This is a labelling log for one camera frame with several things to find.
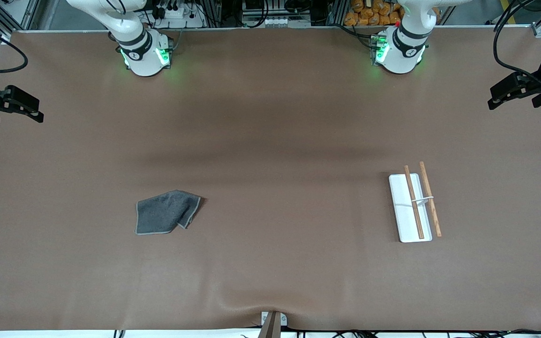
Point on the grey and purple towel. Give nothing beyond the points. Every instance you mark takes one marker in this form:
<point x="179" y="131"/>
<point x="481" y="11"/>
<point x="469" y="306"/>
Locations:
<point x="165" y="213"/>

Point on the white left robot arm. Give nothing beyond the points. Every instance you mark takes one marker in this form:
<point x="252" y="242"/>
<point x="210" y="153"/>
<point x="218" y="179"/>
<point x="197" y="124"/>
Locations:
<point x="399" y="51"/>

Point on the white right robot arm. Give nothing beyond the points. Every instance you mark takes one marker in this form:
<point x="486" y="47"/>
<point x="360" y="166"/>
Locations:
<point x="141" y="51"/>

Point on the white rack with wooden rods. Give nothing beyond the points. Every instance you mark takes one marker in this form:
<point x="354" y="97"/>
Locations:
<point x="404" y="211"/>

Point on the pile of orange packets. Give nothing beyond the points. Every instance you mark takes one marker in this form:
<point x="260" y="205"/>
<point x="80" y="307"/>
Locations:
<point x="369" y="14"/>

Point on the white power strip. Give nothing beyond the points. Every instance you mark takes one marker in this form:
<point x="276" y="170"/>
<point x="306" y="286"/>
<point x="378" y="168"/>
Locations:
<point x="181" y="14"/>

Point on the black and silver electronics box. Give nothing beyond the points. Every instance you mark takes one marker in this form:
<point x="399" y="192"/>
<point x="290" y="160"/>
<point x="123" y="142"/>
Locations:
<point x="275" y="11"/>

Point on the brown table mat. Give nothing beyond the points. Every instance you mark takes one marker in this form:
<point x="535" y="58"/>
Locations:
<point x="270" y="234"/>

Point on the camera pole with white bracket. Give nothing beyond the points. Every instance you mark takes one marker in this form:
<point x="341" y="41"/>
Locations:
<point x="273" y="325"/>

